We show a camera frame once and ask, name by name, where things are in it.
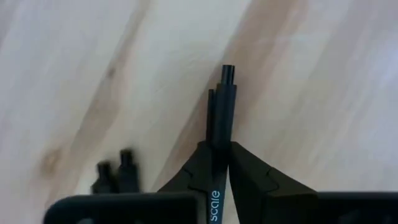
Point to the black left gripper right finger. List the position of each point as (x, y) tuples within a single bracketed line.
[(270, 199)]

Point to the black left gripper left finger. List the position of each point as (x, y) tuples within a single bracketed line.
[(186, 199)]

